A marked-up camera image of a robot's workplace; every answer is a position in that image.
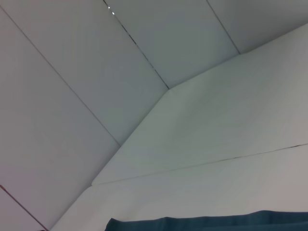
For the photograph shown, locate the teal blue printed t-shirt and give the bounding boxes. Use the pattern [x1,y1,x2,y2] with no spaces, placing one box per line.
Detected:
[105,210,308,231]

